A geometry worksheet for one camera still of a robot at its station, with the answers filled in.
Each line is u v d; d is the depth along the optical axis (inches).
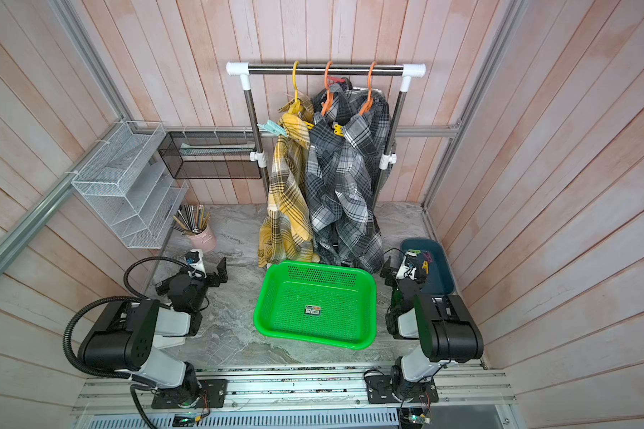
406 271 30.0
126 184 27.5
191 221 39.7
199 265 30.8
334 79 27.7
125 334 18.0
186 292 27.3
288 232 29.9
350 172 26.0
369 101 26.1
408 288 28.0
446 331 18.0
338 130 24.2
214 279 32.2
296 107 28.2
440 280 37.5
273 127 22.2
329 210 28.5
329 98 26.5
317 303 35.6
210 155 41.0
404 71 23.7
